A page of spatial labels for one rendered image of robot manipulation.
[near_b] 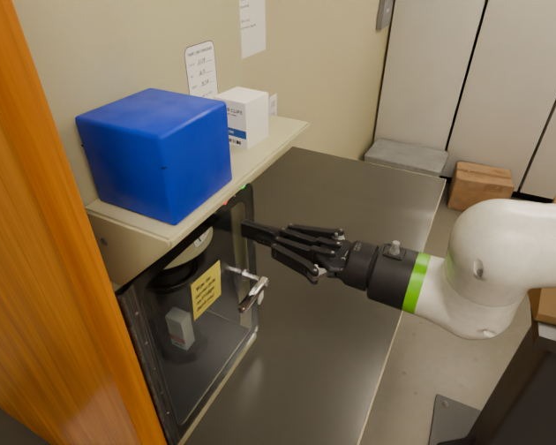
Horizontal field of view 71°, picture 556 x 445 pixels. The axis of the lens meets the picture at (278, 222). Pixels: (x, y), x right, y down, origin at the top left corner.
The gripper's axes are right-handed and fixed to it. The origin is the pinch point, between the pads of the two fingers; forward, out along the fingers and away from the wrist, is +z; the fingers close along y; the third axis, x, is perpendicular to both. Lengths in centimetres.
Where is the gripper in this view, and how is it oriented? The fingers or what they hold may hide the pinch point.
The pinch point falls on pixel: (259, 232)
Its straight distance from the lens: 68.5
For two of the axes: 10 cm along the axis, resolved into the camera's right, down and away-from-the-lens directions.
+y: -4.6, 5.2, -7.2
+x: 0.0, 8.1, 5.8
